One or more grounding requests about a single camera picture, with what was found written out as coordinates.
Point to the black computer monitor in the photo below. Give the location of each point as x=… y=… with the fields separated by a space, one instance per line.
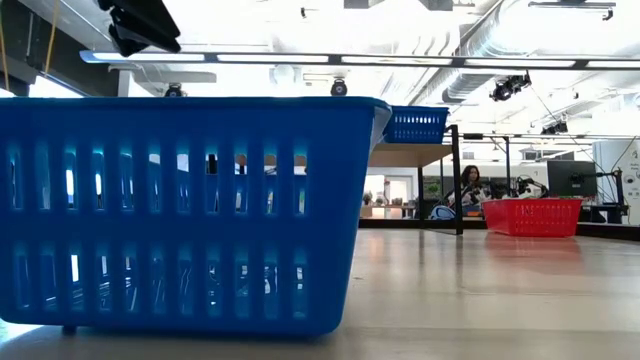
x=570 y=177

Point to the wooden sideboard with plants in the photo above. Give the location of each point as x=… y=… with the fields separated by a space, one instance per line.
x=385 y=206

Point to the person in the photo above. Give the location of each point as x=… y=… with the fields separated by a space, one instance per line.
x=470 y=182

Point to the black overhead camera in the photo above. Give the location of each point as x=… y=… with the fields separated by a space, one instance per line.
x=339 y=87

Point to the black background robot arm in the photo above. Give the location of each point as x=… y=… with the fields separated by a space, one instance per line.
x=525 y=186

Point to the blue plastic slotted basket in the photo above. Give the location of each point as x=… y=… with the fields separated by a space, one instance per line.
x=415 y=108
x=325 y=225
x=415 y=132

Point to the wooden shelf with black legs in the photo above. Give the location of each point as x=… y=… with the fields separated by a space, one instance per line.
x=405 y=155

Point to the blue and white object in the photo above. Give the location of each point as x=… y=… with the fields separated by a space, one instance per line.
x=442 y=212

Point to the black background workstation frame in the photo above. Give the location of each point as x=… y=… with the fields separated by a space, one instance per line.
x=507 y=160

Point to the overhead frame bar with lights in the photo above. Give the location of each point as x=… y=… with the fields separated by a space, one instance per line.
x=335 y=59

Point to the red plastic slotted basket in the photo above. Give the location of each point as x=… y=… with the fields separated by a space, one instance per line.
x=530 y=220

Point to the black monitor stand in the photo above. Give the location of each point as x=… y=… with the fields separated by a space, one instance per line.
x=619 y=195

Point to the black ceiling spotlight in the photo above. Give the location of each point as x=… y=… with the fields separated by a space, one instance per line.
x=174 y=90
x=555 y=127
x=510 y=86

